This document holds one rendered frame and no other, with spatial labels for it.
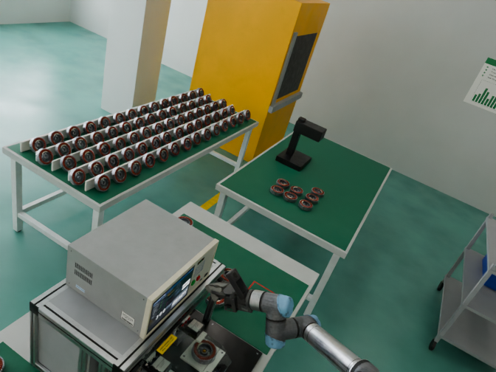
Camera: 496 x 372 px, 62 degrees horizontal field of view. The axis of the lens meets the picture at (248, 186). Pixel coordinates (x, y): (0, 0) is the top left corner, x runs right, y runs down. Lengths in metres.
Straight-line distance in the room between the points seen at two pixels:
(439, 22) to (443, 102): 1.04
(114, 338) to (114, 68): 4.27
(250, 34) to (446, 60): 2.73
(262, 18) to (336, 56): 1.96
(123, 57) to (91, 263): 4.03
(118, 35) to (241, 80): 1.54
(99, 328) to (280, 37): 3.79
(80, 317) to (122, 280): 0.24
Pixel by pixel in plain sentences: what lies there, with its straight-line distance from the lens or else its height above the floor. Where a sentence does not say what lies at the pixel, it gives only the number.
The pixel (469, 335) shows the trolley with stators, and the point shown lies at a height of 0.19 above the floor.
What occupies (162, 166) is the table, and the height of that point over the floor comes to 0.75.
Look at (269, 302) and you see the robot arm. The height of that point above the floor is 1.34.
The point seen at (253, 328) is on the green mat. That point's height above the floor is 0.75.
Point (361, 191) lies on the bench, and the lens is 3.87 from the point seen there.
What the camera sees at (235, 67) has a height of 1.06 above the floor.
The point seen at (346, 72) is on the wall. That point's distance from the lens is 6.50.
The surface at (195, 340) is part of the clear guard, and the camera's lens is 1.71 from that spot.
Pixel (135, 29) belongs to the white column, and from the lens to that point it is 5.20.
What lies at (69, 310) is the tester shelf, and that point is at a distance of 1.69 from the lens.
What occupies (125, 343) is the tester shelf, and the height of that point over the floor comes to 1.11.
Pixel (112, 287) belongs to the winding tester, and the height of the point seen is 1.26.
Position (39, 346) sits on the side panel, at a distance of 1.90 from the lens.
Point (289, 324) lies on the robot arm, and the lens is 1.61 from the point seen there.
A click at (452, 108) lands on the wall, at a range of 6.38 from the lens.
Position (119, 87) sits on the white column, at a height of 0.39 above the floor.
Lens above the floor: 2.42
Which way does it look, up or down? 30 degrees down
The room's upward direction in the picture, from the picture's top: 18 degrees clockwise
